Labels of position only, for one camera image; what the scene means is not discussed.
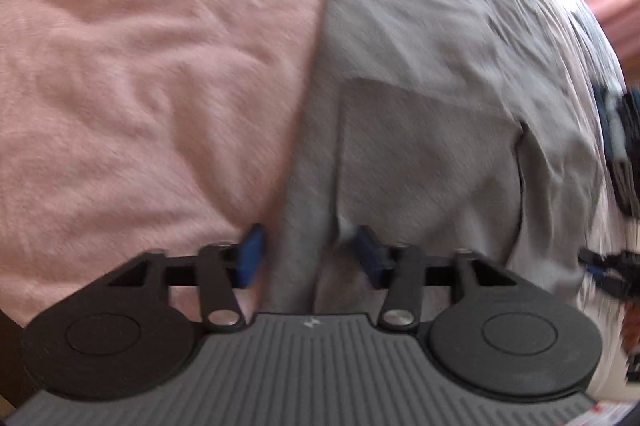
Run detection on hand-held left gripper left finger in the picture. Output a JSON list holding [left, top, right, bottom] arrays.
[[104, 224, 267, 333]]

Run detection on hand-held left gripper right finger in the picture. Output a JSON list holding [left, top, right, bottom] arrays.
[[346, 226, 527, 333]]

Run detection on folded grey garment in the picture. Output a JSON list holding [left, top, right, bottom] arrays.
[[611, 158, 637, 203]]

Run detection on pink blanket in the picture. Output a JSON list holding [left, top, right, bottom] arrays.
[[0, 0, 632, 402]]

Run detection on grey pants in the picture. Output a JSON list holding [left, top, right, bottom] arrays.
[[264, 0, 609, 313]]

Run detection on pink curtain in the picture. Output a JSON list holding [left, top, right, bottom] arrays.
[[580, 0, 640, 54]]

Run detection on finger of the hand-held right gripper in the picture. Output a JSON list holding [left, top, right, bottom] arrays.
[[593, 271, 637, 303], [578, 247, 627, 276]]

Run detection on folded blue jeans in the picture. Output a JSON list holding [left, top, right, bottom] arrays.
[[595, 87, 640, 159]]

